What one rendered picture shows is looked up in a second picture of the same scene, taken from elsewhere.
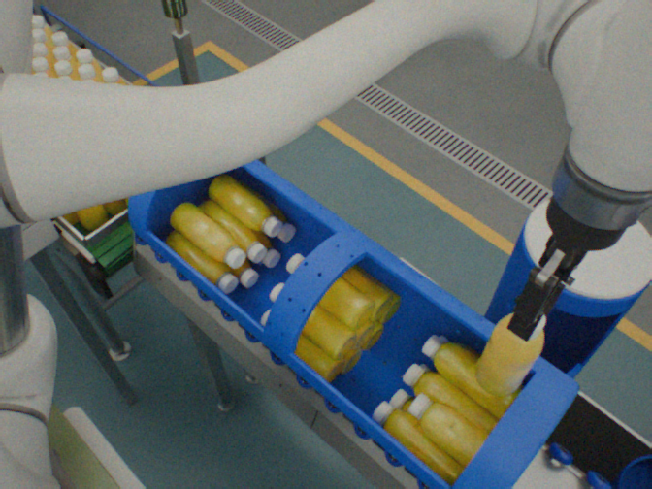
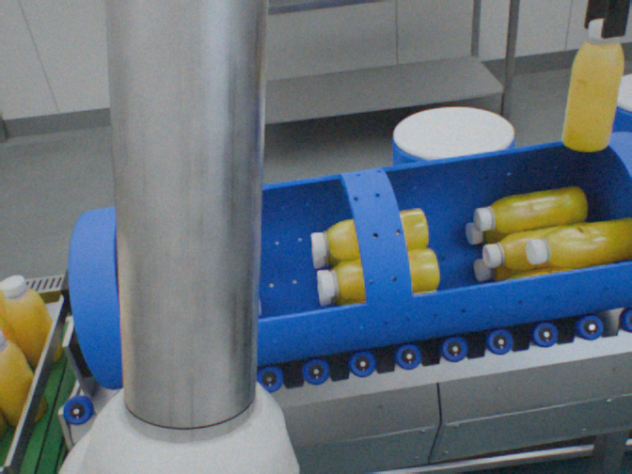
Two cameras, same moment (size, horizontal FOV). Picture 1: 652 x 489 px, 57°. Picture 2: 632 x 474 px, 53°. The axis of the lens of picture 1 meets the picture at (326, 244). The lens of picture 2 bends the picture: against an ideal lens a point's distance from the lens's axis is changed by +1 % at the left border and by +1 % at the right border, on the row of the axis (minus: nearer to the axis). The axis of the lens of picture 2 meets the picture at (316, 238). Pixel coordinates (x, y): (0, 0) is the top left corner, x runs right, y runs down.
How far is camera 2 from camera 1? 74 cm
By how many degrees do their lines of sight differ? 37
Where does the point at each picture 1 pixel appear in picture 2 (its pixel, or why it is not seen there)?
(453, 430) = (585, 231)
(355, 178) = not seen: hidden behind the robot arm
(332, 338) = (422, 260)
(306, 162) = not seen: hidden behind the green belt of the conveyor
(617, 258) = (479, 127)
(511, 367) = (616, 85)
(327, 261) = (369, 184)
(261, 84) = not seen: outside the picture
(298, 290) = (374, 221)
